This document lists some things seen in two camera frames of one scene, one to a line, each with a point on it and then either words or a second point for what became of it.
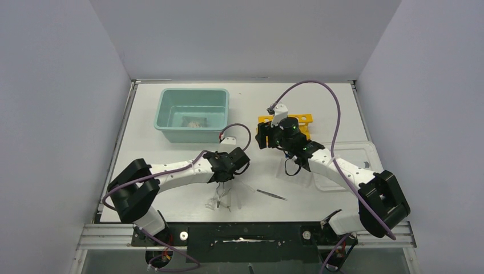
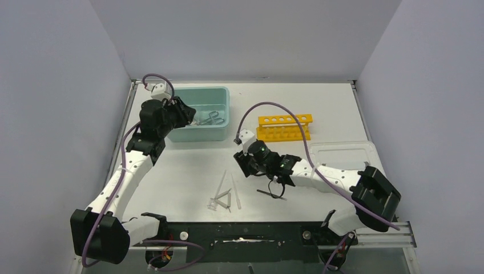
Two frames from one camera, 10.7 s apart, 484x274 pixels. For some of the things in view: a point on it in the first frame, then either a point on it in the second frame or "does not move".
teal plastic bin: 191,115 does not move
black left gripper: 221,153 → 185,113
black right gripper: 266,130 → 244,161
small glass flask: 212,204 does not move
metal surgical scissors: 225,191 → 213,119
